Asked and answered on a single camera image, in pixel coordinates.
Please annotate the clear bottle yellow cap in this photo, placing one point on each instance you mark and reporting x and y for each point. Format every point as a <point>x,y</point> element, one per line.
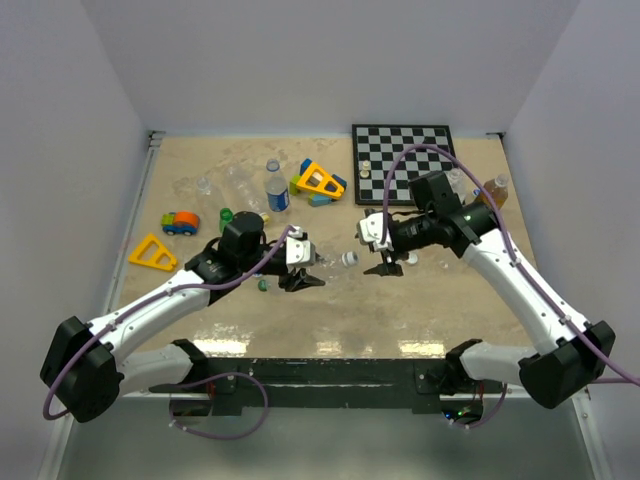
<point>248,196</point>

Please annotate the clear fruit drink bottle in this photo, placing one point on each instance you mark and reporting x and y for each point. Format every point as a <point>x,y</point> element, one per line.
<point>457,181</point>

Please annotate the green plastic bottle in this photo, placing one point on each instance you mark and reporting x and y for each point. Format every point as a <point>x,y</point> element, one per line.
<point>225,217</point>

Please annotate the orange blue toy car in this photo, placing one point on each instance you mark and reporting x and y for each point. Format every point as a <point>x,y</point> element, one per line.
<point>180,223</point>

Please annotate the clear bottle far left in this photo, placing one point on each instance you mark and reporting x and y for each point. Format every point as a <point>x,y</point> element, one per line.
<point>204,186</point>

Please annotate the Pepsi label clear bottle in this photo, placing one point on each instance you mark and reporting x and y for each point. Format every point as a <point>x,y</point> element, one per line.
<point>276,187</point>

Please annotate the yellow triangle toy frame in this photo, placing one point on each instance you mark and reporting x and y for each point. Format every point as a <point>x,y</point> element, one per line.
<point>152,253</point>

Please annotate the white cap green print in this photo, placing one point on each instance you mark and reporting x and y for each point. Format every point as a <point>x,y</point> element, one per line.
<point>349,259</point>

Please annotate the teal green toy block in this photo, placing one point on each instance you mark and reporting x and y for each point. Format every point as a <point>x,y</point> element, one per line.
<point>317,200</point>

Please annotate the yellow triangle toy block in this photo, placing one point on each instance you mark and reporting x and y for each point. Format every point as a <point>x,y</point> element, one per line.
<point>318,180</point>

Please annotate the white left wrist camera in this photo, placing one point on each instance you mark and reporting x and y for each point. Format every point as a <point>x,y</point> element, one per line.
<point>300,250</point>

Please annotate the blue purple toy block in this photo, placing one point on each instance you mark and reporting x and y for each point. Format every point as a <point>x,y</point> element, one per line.
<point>340,181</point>

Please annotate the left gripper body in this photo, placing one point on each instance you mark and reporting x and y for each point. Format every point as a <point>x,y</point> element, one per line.
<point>287,282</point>

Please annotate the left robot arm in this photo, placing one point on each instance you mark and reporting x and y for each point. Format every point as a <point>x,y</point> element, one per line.
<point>89,365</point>

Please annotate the brown tea bottle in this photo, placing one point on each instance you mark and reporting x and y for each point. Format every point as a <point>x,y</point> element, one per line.
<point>496,190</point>

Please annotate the black white chessboard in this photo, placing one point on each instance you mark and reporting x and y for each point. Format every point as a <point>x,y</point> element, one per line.
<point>380,144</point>

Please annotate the clear bottle white cap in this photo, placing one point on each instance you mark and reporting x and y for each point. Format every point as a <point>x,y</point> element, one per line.
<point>331,264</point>

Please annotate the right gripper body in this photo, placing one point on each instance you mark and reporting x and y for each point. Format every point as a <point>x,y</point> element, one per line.
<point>394,255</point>

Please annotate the black table edge rail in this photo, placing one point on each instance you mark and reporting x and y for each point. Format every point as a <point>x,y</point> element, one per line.
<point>234,384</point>

